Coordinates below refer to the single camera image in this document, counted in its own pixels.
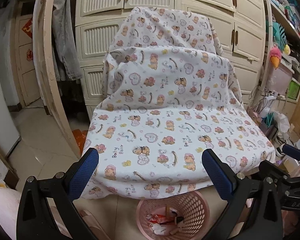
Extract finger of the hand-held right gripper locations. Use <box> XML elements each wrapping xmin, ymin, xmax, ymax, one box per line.
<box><xmin>257</xmin><ymin>160</ymin><xmax>300</xmax><ymax>182</ymax></box>
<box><xmin>282</xmin><ymin>144</ymin><xmax>300</xmax><ymax>166</ymax></box>

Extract pink plush toy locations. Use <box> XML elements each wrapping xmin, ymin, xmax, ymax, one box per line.
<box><xmin>269</xmin><ymin>46</ymin><xmax>282</xmax><ymax>70</ymax></box>

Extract pink translucent storage box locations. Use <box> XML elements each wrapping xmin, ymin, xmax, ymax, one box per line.
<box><xmin>267</xmin><ymin>67</ymin><xmax>294</xmax><ymax>97</ymax></box>

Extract red snack wrapper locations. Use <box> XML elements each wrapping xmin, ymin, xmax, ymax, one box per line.
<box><xmin>147</xmin><ymin>213</ymin><xmax>176</xmax><ymax>225</ymax></box>

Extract white tissue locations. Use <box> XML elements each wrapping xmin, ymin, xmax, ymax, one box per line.
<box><xmin>150</xmin><ymin>224</ymin><xmax>171</xmax><ymax>236</ymax></box>

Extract green plastic box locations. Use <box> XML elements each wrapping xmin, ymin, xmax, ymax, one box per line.
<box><xmin>287</xmin><ymin>81</ymin><xmax>300</xmax><ymax>101</ymax></box>

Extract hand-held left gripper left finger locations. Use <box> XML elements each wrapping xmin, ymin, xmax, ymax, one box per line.
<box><xmin>16</xmin><ymin>147</ymin><xmax>100</xmax><ymax>240</ymax></box>

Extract cream door with red decorations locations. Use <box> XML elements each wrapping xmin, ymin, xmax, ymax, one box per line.
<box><xmin>14</xmin><ymin>14</ymin><xmax>42</xmax><ymax>107</ymax></box>

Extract bear print white blanket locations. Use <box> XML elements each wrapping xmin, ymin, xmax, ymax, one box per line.
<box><xmin>80</xmin><ymin>6</ymin><xmax>277</xmax><ymax>201</ymax></box>

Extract pink plastic mesh basket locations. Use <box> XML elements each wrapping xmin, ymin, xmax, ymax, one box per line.
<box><xmin>136</xmin><ymin>190</ymin><xmax>210</xmax><ymax>240</ymax></box>

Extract white refrigerator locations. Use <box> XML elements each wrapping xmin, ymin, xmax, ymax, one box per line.
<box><xmin>0</xmin><ymin>62</ymin><xmax>22</xmax><ymax>158</ymax></box>

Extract hanging grey jeans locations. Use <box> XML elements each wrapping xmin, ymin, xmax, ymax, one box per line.
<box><xmin>51</xmin><ymin>0</ymin><xmax>83</xmax><ymax>82</ymax></box>

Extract white plastic bag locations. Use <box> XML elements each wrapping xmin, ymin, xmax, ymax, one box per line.
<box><xmin>274</xmin><ymin>113</ymin><xmax>291</xmax><ymax>133</ymax></box>

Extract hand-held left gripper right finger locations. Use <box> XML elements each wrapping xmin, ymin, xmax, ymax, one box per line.
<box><xmin>202</xmin><ymin>148</ymin><xmax>284</xmax><ymax>240</ymax></box>

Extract orange plastic item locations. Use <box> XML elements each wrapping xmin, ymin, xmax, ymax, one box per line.
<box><xmin>72</xmin><ymin>129</ymin><xmax>88</xmax><ymax>153</ymax></box>

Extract cream wooden wardrobe door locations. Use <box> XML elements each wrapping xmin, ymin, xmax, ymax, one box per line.
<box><xmin>32</xmin><ymin>0</ymin><xmax>82</xmax><ymax>158</ymax></box>

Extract cluttered storage shelf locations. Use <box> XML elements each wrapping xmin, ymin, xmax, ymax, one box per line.
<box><xmin>261</xmin><ymin>0</ymin><xmax>300</xmax><ymax>105</ymax></box>

